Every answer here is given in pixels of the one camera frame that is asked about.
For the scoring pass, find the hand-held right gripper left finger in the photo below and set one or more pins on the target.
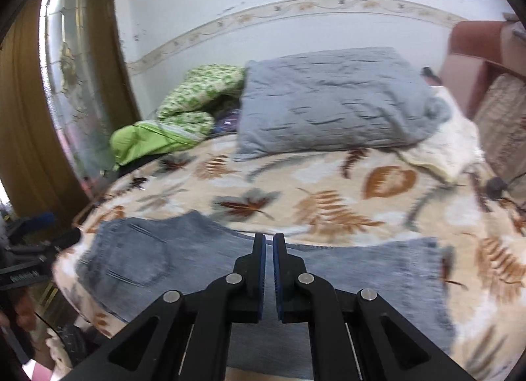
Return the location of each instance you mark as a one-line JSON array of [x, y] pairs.
[[259, 278]]

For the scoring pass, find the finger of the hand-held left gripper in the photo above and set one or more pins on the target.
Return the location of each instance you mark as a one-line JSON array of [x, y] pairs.
[[35, 225], [63, 239]]

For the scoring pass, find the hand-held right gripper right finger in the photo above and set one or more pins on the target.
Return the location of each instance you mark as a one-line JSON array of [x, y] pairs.
[[277, 278]]

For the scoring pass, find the blue denim pants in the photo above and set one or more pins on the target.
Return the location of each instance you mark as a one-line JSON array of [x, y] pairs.
[[135, 249]]

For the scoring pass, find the person's left hand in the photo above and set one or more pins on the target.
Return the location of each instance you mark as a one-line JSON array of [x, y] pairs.
[[24, 313]]

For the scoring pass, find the wooden door with frosted glass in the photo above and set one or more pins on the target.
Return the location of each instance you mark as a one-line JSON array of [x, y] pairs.
[[24, 138]]

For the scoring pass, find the leaf print blanket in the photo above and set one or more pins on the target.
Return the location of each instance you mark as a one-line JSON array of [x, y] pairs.
[[287, 184]]

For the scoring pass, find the purple plastic bag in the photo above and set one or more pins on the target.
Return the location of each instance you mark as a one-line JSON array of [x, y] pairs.
[[226, 122]]

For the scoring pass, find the green patterned quilt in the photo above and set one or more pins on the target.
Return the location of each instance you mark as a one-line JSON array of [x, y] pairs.
[[185, 118]]

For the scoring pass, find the grey quilted pillow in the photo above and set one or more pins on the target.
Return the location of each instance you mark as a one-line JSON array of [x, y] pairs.
[[337, 97]]

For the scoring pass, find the cream cloth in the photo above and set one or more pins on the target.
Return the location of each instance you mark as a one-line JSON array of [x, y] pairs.
[[452, 147]]

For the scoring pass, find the striped brown cushion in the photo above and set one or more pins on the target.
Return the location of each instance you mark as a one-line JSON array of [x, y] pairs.
[[505, 126]]

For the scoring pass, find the brown sofa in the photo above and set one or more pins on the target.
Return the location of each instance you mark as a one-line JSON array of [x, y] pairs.
[[464, 65]]

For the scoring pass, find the light patterned cloth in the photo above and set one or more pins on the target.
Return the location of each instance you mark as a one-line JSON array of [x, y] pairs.
[[515, 26]]

